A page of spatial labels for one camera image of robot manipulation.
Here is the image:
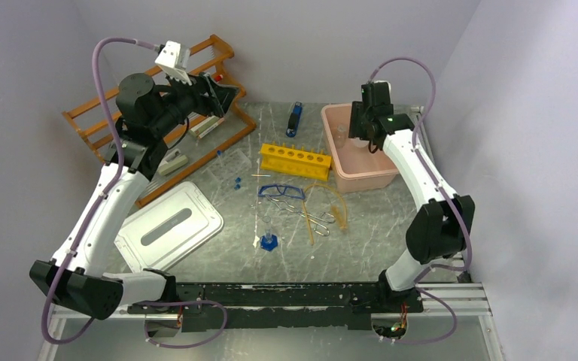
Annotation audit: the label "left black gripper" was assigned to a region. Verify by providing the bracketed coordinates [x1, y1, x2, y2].
[151, 66, 240, 137]

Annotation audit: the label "blue safety goggles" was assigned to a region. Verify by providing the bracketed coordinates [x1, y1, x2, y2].
[257, 184, 306, 200]

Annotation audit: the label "graduated cylinder blue base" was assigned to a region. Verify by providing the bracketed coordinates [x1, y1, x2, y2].
[260, 216, 278, 252]

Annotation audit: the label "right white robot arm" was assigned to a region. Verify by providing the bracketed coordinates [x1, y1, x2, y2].
[348, 81, 475, 311]

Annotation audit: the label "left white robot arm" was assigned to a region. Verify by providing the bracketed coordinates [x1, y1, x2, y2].
[29, 73, 240, 320]

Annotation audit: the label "glass flask in bin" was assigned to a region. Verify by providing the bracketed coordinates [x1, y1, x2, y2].
[331, 124, 348, 150]

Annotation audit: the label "pink plastic bin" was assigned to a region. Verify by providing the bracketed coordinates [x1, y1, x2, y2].
[321, 103, 399, 193]

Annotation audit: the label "orange wooden shelf rack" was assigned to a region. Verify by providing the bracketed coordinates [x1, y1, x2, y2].
[62, 35, 257, 208]

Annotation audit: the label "beige stapler on shelf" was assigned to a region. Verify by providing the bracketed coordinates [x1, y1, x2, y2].
[157, 150, 188, 176]

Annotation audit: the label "yellow test tube rack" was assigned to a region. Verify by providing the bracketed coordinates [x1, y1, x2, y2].
[260, 143, 333, 181]

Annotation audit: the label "metal tray lid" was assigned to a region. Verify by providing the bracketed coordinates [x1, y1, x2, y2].
[114, 181, 224, 272]

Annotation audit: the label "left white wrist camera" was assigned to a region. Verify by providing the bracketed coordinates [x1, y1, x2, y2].
[154, 41, 192, 85]

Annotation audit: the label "black base frame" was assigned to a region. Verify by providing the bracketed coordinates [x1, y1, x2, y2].
[127, 281, 424, 332]

